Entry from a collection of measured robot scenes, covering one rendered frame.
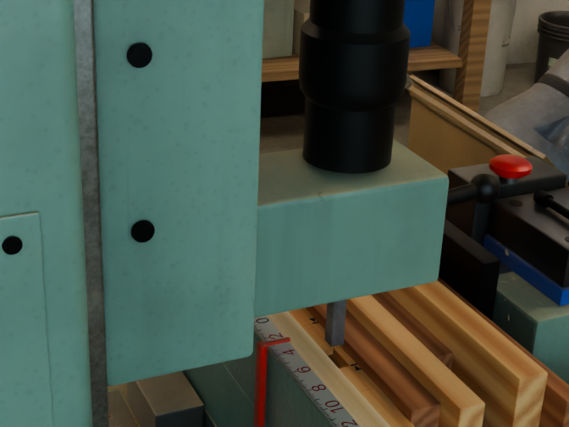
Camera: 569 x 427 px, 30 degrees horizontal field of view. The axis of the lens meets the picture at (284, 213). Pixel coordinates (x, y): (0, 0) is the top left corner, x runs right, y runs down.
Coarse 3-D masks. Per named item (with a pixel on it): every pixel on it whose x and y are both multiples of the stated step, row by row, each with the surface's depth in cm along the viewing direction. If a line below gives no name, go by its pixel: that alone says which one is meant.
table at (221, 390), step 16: (208, 368) 76; (224, 368) 72; (192, 384) 80; (208, 384) 76; (224, 384) 73; (208, 400) 77; (224, 400) 73; (240, 400) 70; (224, 416) 74; (240, 416) 71
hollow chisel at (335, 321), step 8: (328, 304) 65; (336, 304) 65; (344, 304) 65; (328, 312) 65; (336, 312) 65; (344, 312) 65; (328, 320) 66; (336, 320) 65; (344, 320) 65; (328, 328) 66; (336, 328) 65; (344, 328) 66; (328, 336) 66; (336, 336) 66; (336, 344) 66
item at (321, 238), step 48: (288, 192) 57; (336, 192) 58; (384, 192) 59; (432, 192) 60; (288, 240) 57; (336, 240) 59; (384, 240) 60; (432, 240) 62; (288, 288) 59; (336, 288) 60; (384, 288) 62
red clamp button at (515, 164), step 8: (496, 160) 75; (504, 160) 75; (512, 160) 75; (520, 160) 75; (496, 168) 74; (504, 168) 74; (512, 168) 74; (520, 168) 74; (528, 168) 75; (504, 176) 75; (512, 176) 75; (520, 176) 75
